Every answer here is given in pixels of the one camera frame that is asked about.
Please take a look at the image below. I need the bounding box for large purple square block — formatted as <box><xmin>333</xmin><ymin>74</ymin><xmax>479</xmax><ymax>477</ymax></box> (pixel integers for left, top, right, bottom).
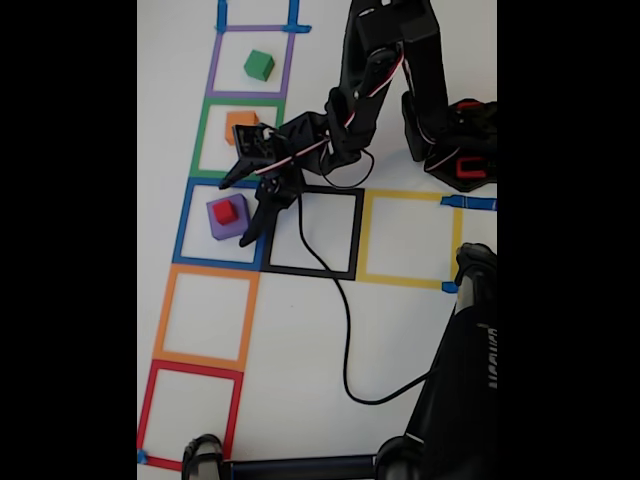
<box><xmin>206</xmin><ymin>193</ymin><xmax>253</xmax><ymax>243</ymax></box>

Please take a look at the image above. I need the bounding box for small red cube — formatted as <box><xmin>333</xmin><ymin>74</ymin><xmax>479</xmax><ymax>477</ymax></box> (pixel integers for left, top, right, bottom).
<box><xmin>212</xmin><ymin>199</ymin><xmax>240</xmax><ymax>227</ymax></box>

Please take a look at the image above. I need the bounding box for orange square block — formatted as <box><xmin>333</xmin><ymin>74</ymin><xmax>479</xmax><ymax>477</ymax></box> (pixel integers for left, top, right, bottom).
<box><xmin>224</xmin><ymin>110</ymin><xmax>260</xmax><ymax>146</ymax></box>

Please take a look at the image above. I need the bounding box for green square block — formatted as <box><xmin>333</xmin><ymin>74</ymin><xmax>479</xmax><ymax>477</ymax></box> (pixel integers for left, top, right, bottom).
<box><xmin>243</xmin><ymin>48</ymin><xmax>276</xmax><ymax>82</ymax></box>

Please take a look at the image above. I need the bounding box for black tripod stand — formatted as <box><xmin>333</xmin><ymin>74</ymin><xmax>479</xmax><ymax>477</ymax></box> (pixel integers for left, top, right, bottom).
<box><xmin>181</xmin><ymin>242</ymin><xmax>498</xmax><ymax>480</ymax></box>

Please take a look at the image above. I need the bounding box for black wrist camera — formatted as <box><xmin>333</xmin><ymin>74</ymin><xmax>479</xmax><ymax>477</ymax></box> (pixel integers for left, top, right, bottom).
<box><xmin>254</xmin><ymin>167</ymin><xmax>307</xmax><ymax>211</ymax></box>

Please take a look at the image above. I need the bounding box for green square frame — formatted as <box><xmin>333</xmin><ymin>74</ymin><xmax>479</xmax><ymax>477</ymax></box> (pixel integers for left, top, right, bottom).
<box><xmin>189</xmin><ymin>97</ymin><xmax>286</xmax><ymax>182</ymax></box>

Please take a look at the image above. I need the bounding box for blue square frame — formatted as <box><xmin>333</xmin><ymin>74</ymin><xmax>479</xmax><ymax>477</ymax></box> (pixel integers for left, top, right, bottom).
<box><xmin>172</xmin><ymin>177</ymin><xmax>275</xmax><ymax>273</ymax></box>

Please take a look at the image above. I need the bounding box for purple square frame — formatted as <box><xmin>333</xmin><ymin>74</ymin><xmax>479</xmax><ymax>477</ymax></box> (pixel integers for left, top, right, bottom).
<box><xmin>204</xmin><ymin>24</ymin><xmax>296</xmax><ymax>101</ymax></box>

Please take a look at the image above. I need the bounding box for black square frame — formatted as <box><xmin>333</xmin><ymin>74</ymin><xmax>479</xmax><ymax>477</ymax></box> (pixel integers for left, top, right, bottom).
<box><xmin>259</xmin><ymin>182</ymin><xmax>365</xmax><ymax>281</ymax></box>

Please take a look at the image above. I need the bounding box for black camera cable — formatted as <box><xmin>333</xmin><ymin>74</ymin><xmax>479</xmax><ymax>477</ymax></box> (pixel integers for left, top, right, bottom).
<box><xmin>297</xmin><ymin>192</ymin><xmax>442</xmax><ymax>406</ymax></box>

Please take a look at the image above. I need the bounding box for orange square frame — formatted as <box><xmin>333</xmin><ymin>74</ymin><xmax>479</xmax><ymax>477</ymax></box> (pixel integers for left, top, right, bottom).
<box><xmin>153</xmin><ymin>263</ymin><xmax>262</xmax><ymax>372</ymax></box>

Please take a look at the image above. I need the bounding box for yellow square frame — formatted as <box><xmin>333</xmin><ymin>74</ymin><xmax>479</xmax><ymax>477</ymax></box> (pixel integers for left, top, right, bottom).
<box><xmin>355</xmin><ymin>188</ymin><xmax>464</xmax><ymax>291</ymax></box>

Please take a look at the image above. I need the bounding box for red square frame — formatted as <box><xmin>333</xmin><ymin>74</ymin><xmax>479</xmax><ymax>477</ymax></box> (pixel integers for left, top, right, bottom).
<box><xmin>137</xmin><ymin>358</ymin><xmax>245</xmax><ymax>472</ymax></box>

